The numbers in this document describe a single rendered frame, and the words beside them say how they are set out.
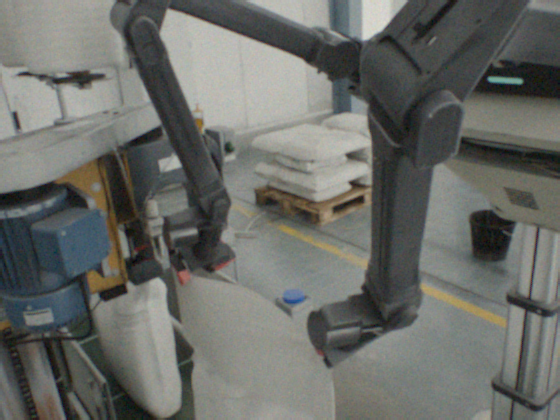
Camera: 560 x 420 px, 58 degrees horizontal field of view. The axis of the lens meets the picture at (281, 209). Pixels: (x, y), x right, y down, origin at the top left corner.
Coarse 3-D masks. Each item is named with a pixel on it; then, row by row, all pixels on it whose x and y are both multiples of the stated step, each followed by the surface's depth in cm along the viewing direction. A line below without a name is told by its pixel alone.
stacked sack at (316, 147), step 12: (324, 132) 425; (336, 132) 426; (288, 144) 404; (300, 144) 394; (312, 144) 392; (324, 144) 389; (336, 144) 393; (348, 144) 397; (360, 144) 405; (300, 156) 390; (312, 156) 381; (324, 156) 384
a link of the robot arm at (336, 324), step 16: (336, 304) 73; (352, 304) 74; (368, 304) 75; (320, 320) 73; (336, 320) 71; (352, 320) 72; (368, 320) 73; (384, 320) 74; (400, 320) 70; (320, 336) 73; (336, 336) 72; (352, 336) 74
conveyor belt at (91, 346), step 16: (80, 320) 227; (96, 336) 214; (96, 352) 204; (176, 352) 200; (192, 368) 190; (112, 384) 185; (112, 400) 177; (128, 400) 177; (192, 400) 174; (128, 416) 170; (144, 416) 169; (176, 416) 168; (192, 416) 167
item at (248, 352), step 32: (192, 288) 115; (224, 288) 114; (192, 320) 122; (224, 320) 105; (256, 320) 99; (288, 320) 100; (224, 352) 109; (256, 352) 102; (288, 352) 98; (192, 384) 126; (224, 384) 113; (256, 384) 106; (288, 384) 101; (320, 384) 95; (224, 416) 113; (256, 416) 105; (288, 416) 103; (320, 416) 99
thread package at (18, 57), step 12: (0, 0) 100; (0, 12) 101; (12, 12) 100; (0, 24) 102; (12, 24) 101; (0, 36) 103; (12, 36) 102; (0, 48) 104; (12, 48) 103; (0, 60) 106; (12, 60) 104
